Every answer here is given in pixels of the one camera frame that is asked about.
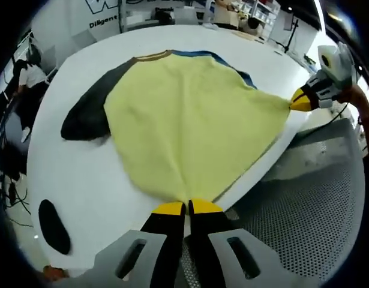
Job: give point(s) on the grey mesh chair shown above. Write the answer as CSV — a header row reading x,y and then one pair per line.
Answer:
x,y
307,195

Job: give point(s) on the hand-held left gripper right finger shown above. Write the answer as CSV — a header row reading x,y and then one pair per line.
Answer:
x,y
208,222

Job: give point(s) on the person's right hand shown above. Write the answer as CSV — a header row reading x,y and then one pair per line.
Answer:
x,y
353,99

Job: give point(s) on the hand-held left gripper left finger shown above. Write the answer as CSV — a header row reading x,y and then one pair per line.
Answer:
x,y
154,222

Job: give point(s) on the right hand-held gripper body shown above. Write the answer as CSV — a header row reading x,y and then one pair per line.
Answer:
x,y
341,69

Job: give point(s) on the metal storage shelf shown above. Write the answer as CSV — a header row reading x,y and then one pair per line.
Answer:
x,y
262,9

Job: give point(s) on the yellow grey blue garment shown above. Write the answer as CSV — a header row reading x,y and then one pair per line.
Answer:
x,y
187,120

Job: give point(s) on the black bag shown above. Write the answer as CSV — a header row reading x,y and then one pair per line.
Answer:
x,y
164,13

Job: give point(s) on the black tripod stand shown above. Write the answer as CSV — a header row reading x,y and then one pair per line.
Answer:
x,y
293,33

